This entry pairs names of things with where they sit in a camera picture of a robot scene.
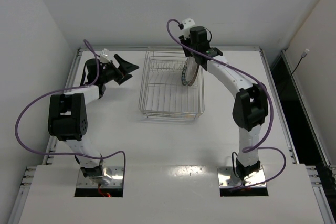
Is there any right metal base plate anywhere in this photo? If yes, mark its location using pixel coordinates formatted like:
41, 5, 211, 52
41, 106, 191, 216
217, 166, 267, 189

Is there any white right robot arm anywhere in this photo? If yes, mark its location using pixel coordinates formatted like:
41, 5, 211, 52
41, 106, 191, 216
179, 24, 268, 180

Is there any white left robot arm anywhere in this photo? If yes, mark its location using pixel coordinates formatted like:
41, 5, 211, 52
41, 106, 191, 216
48, 54, 139, 186

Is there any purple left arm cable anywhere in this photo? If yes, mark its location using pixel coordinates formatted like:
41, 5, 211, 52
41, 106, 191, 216
14, 39, 127, 183

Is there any black wall cable white plug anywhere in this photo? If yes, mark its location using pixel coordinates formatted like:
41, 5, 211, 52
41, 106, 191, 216
289, 48, 310, 78

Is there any white plate orange sunburst motif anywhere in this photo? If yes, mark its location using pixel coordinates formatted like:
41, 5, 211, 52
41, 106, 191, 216
188, 59, 199, 86

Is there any metal base plate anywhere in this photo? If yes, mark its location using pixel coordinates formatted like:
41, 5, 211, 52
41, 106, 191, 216
217, 166, 267, 189
76, 166, 123, 189

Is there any metal wire dish rack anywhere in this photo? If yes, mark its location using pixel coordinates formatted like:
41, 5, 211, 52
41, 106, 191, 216
139, 49, 205, 122

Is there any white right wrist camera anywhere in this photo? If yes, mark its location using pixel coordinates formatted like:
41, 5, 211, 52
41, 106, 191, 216
178, 18, 196, 39

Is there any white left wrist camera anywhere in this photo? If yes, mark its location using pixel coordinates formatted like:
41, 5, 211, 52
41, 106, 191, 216
99, 48, 110, 63

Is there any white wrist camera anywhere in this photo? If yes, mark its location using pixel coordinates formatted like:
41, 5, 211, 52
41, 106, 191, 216
99, 48, 110, 63
178, 18, 196, 39

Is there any white plate dark blue rim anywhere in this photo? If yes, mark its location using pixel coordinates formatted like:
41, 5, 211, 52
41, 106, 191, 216
181, 57, 194, 86

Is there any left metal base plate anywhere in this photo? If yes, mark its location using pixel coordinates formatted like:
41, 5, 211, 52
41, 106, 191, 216
76, 166, 123, 189

